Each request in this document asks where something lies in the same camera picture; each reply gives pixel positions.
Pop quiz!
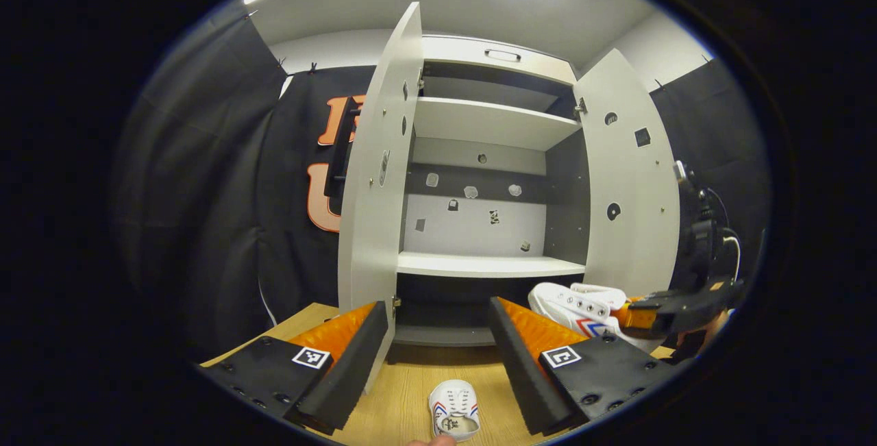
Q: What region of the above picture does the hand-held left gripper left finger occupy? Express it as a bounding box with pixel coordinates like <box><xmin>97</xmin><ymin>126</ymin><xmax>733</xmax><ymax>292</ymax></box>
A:
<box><xmin>199</xmin><ymin>300</ymin><xmax>390</xmax><ymax>436</ymax></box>

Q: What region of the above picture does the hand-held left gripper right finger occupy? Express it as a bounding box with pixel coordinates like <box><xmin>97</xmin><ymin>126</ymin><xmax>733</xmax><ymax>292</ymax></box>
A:
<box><xmin>488</xmin><ymin>295</ymin><xmax>679</xmax><ymax>436</ymax></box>

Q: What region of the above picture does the white canvas shoe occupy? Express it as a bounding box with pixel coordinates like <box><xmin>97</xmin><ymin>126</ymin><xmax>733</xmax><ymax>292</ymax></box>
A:
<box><xmin>528</xmin><ymin>282</ymin><xmax>658</xmax><ymax>352</ymax></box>
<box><xmin>428</xmin><ymin>379</ymin><xmax>480</xmax><ymax>442</ymax></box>

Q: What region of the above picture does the white shoe cabinet door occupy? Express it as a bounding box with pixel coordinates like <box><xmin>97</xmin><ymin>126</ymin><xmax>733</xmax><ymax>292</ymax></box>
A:
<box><xmin>337</xmin><ymin>1</ymin><xmax>424</xmax><ymax>395</ymax></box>
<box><xmin>572</xmin><ymin>47</ymin><xmax>681</xmax><ymax>298</ymax></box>

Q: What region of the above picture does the white cabinet shelf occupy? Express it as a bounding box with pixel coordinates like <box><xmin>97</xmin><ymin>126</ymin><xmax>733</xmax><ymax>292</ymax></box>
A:
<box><xmin>397</xmin><ymin>252</ymin><xmax>586</xmax><ymax>279</ymax></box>
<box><xmin>413</xmin><ymin>97</ymin><xmax>582</xmax><ymax>152</ymax></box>

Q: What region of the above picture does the white cabinet drawer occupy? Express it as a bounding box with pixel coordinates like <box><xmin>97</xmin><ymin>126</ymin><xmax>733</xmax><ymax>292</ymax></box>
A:
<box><xmin>421</xmin><ymin>36</ymin><xmax>576</xmax><ymax>85</ymax></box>

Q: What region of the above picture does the white cable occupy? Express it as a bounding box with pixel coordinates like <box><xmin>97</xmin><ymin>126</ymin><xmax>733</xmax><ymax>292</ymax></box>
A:
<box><xmin>258</xmin><ymin>273</ymin><xmax>278</xmax><ymax>328</ymax></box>

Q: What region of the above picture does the black door handle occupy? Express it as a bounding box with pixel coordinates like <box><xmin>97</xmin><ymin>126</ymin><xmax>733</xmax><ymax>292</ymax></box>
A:
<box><xmin>323</xmin><ymin>97</ymin><xmax>360</xmax><ymax>199</ymax></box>

